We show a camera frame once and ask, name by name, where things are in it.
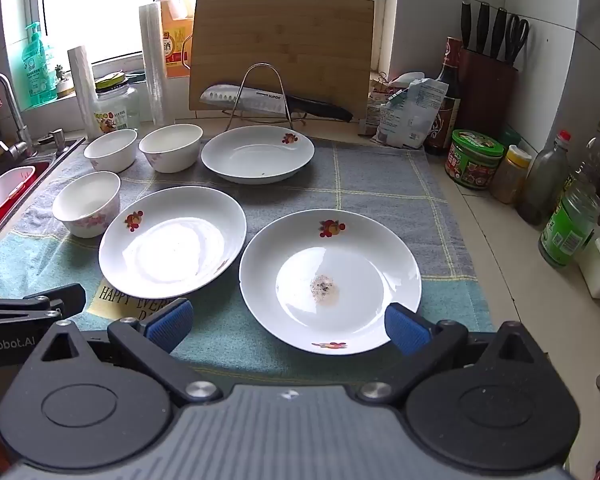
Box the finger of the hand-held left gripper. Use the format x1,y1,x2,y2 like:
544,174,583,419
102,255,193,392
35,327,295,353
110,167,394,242
0,283,87,322

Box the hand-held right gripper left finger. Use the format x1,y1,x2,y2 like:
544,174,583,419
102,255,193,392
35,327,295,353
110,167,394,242
40,298,224,407

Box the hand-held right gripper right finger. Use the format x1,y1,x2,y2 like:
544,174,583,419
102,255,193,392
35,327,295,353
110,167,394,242
357,302,536,404

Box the white bowl pink flower print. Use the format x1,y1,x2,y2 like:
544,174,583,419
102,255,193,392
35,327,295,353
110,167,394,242
52,170,122,239
138,123,204,174

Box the white plate with food residue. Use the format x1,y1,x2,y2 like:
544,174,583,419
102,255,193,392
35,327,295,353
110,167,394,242
239,208,423,356

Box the floral white cup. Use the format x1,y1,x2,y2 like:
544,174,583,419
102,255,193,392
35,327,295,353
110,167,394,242
83,128,139,173

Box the white plate fruit print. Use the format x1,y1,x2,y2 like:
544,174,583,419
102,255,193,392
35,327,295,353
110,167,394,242
200,125,316,185

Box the white plastic container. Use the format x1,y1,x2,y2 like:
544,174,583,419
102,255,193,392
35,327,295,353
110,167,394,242
0,165,37,221

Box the steel sink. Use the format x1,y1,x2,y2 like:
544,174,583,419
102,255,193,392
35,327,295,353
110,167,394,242
0,134,87,262

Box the grey blue checked cloth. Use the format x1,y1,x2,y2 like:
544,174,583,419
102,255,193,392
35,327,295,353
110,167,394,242
0,135,496,376

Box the metal sink knob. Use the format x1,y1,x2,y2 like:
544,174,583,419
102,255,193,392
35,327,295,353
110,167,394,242
37,128,66,159

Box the metal faucet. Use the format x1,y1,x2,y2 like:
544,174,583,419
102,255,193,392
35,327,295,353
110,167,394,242
0,73,32,159

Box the sauce jar green lid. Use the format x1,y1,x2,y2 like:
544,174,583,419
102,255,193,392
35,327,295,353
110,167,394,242
444,129,505,191

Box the spice jar yellow lid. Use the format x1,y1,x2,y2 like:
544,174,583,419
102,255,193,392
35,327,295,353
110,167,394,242
489,144,533,205

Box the green label plastic bottle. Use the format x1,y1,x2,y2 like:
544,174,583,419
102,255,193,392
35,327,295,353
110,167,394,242
538,160,600,269

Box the glass jar green lid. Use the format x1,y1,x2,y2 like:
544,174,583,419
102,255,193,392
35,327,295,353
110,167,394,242
92,72,141,136

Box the dark bottle red cap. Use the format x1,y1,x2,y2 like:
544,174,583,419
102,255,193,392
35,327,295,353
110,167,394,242
517,130,571,226

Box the short plastic wrap roll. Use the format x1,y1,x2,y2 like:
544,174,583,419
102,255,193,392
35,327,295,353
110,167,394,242
67,45,104,141

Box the dark soy sauce bottle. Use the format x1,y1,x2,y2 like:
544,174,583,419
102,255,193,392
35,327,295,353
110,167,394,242
424,36,462,156

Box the small potted plant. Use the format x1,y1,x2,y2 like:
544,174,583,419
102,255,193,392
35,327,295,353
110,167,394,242
53,63,76,99

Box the green dish soap bottle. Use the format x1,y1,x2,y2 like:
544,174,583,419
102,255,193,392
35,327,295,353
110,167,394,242
21,22,59,109

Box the white printed plastic bag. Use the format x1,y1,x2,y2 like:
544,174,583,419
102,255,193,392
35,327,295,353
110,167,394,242
376,78,449,150

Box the crumpled white packet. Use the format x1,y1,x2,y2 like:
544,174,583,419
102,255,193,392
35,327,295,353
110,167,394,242
366,72,427,136

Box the brown knife block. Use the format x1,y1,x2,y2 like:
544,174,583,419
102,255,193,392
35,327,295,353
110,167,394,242
454,47,519,142

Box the tall plastic wrap roll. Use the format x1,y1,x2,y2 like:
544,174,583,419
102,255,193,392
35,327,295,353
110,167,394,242
138,2,176,129

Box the orange cooking wine jug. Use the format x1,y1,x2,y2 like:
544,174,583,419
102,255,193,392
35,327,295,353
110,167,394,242
152,0,196,79

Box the window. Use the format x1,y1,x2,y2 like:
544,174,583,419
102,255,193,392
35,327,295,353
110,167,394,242
0,0,402,69

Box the bamboo cutting board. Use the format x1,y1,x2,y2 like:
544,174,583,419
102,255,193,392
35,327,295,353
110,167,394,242
188,0,376,124

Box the black scissors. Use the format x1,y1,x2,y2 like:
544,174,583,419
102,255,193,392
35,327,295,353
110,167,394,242
503,13,531,66

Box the steel kitchen knife black handle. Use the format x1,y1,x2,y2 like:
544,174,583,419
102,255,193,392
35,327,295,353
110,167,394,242
199,84,354,124

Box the metal wire rack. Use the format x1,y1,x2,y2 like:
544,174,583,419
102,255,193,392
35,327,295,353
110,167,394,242
224,62,307,129

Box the black handled knife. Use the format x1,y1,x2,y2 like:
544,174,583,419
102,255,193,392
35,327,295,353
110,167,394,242
476,2,491,56
459,0,474,54
490,7,509,61

